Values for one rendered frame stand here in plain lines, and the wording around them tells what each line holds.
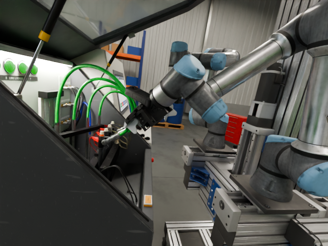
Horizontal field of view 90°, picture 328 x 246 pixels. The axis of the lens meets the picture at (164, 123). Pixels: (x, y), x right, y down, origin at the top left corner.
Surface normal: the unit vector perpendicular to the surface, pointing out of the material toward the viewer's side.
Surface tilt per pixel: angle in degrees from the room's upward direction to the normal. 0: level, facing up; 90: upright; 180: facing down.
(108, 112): 90
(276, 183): 72
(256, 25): 90
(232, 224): 90
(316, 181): 97
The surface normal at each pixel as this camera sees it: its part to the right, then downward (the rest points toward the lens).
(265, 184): -0.71, -0.27
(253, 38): 0.17, 0.25
